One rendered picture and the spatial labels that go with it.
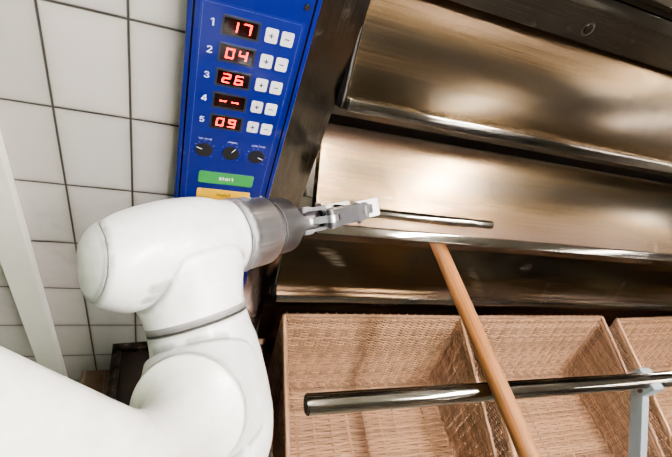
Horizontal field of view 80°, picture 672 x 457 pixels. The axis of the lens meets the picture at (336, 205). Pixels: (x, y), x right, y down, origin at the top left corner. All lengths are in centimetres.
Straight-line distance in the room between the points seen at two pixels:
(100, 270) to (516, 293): 114
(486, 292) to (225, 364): 96
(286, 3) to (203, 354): 42
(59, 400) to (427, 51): 61
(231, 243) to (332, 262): 56
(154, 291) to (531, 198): 79
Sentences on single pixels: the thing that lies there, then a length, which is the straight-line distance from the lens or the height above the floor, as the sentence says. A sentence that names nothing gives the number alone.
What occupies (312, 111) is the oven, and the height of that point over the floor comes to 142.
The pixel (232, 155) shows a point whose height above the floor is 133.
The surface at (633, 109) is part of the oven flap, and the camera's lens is 99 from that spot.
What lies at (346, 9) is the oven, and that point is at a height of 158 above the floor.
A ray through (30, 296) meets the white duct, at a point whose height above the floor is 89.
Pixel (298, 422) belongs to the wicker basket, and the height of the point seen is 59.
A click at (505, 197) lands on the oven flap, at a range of 93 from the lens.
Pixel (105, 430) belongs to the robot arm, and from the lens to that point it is 27.
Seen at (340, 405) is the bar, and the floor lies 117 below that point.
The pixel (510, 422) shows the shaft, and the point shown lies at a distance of 74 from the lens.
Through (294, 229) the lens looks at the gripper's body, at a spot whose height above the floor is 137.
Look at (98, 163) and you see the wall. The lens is 76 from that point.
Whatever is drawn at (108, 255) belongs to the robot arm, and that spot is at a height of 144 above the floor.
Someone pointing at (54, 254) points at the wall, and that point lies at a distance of 95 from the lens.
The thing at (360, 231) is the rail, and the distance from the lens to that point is 72.
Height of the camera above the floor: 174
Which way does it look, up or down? 40 degrees down
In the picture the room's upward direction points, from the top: 23 degrees clockwise
